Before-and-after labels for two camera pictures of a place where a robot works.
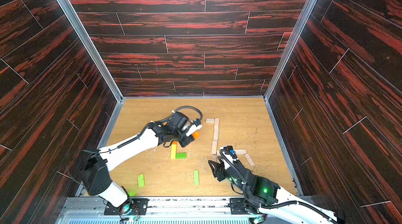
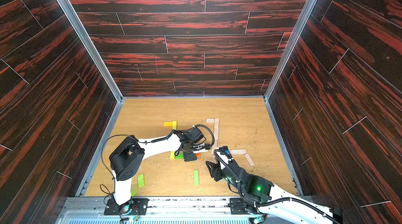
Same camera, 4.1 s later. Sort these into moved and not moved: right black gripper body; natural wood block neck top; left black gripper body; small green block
Moved: left black gripper body
Not moved: small green block; right black gripper body; natural wood block neck top
